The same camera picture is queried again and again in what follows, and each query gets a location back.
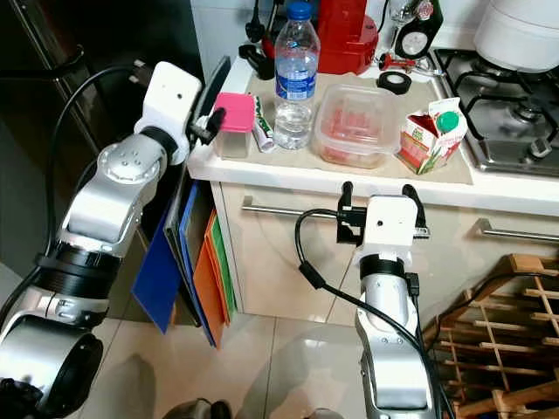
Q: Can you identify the pink lidded clear container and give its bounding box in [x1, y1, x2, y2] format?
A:
[214, 92, 256, 160]

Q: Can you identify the tall black fridge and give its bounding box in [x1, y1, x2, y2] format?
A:
[0, 0, 202, 298]

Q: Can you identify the beige counter mat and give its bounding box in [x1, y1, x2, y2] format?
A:
[227, 70, 477, 186]

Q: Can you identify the dark grey cutting board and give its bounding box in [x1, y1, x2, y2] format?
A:
[162, 55, 233, 328]

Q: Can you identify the white green tube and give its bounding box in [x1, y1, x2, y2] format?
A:
[252, 94, 276, 154]

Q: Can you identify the carton with green cap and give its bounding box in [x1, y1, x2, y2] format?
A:
[397, 98, 470, 175]

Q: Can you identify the clear plastic food container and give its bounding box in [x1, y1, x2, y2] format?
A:
[313, 83, 401, 169]

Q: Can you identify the black power adapter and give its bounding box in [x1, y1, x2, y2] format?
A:
[238, 44, 276, 81]

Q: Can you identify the cream counter cabinet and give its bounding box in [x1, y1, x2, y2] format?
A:
[188, 166, 559, 328]

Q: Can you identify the clear water bottle blue cap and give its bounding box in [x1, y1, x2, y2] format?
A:
[273, 2, 320, 149]

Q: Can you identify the steel gas hob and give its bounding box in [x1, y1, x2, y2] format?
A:
[432, 48, 559, 178]

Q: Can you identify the black power plug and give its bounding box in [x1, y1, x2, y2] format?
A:
[252, 0, 272, 43]

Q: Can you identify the black tape roll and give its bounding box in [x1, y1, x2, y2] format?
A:
[376, 70, 411, 95]

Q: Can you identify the wooden lattice rack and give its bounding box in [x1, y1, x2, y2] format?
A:
[419, 253, 559, 419]

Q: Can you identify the green cutting board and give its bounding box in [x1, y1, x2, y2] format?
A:
[214, 218, 238, 319]

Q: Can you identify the red kitchen appliance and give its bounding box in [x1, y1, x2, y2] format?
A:
[317, 0, 378, 75]

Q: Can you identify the black white dial kitchen scale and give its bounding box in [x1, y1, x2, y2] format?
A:
[393, 0, 444, 60]

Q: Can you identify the blue cutting board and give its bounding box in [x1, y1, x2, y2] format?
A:
[131, 205, 219, 346]

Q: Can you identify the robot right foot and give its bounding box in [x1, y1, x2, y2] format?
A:
[301, 408, 346, 419]

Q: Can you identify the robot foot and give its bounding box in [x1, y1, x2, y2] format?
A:
[162, 399, 232, 419]
[301, 408, 346, 419]

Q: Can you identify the white pot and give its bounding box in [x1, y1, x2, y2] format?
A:
[473, 0, 559, 73]

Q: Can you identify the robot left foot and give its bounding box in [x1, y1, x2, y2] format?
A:
[162, 399, 232, 419]

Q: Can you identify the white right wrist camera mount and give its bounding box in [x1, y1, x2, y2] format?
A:
[354, 195, 418, 267]

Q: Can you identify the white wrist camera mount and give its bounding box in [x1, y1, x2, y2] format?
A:
[140, 61, 204, 165]
[354, 195, 418, 267]

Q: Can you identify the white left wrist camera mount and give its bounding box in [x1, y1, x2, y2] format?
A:
[140, 61, 204, 165]

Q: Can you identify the silver cabinet bar handle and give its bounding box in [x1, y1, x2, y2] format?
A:
[476, 218, 559, 244]
[242, 196, 429, 238]

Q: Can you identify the small red handled tool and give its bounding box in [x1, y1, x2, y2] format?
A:
[380, 52, 433, 72]

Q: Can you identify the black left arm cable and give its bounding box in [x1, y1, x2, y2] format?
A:
[0, 65, 149, 324]

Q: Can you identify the black fridge handle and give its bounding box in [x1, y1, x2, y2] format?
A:
[0, 48, 86, 84]

